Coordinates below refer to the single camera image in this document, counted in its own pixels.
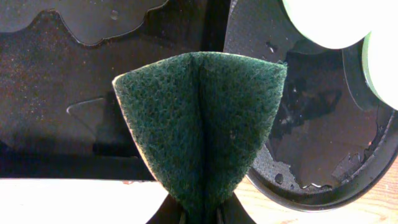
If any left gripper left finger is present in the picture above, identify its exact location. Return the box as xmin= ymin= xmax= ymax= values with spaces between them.
xmin=147 ymin=195 xmax=187 ymax=224

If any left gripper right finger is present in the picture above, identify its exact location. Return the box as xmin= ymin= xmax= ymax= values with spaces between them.
xmin=217 ymin=193 xmax=256 ymax=224

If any green yellow sponge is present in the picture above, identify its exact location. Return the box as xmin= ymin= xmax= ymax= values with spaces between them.
xmin=112 ymin=52 xmax=287 ymax=218

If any light blue plate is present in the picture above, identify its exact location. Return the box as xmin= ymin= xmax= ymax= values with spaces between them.
xmin=362 ymin=29 xmax=397 ymax=110
xmin=282 ymin=0 xmax=397 ymax=49

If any black round tray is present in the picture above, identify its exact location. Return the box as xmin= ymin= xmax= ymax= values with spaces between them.
xmin=224 ymin=0 xmax=397 ymax=212

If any black rectangular tray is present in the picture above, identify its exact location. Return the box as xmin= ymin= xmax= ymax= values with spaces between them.
xmin=1 ymin=0 xmax=230 ymax=180

